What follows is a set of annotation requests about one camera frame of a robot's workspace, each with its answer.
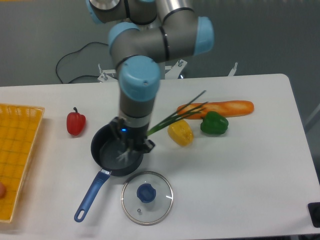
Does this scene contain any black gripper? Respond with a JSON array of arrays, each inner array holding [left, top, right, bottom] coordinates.
[[109, 116, 155, 155]]

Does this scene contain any green onion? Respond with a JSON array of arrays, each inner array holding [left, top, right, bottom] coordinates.
[[143, 90, 206, 140]]

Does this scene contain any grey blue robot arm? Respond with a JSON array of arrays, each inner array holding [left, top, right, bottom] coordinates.
[[86, 0, 214, 157]]

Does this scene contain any yellow bell pepper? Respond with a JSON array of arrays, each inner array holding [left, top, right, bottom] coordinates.
[[167, 119, 194, 147]]

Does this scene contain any glass lid blue knob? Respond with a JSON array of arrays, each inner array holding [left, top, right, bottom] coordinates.
[[120, 171, 174, 226]]

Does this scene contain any orange baguette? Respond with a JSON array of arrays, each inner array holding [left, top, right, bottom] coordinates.
[[176, 100, 255, 120]]

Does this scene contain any red bell pepper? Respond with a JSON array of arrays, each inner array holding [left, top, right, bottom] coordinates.
[[66, 107, 86, 136]]

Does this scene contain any green bell pepper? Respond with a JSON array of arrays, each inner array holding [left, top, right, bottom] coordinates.
[[200, 111, 229, 135]]

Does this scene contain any yellow woven basket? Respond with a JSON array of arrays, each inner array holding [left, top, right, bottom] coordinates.
[[0, 103, 45, 223]]

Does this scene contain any black object at table corner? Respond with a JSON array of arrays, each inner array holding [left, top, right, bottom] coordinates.
[[307, 202, 320, 228]]

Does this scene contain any black pot blue handle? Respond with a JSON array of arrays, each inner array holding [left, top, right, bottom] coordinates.
[[74, 120, 143, 223]]

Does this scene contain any white table bracket left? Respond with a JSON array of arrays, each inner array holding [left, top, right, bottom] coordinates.
[[97, 63, 118, 83]]

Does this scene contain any white table bracket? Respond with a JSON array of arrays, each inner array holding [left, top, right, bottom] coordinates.
[[97, 63, 118, 83], [228, 62, 238, 77]]

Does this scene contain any black cable on floor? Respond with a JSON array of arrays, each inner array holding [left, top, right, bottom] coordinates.
[[55, 41, 111, 84]]

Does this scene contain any white table bracket right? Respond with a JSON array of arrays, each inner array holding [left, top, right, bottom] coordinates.
[[228, 62, 238, 77]]

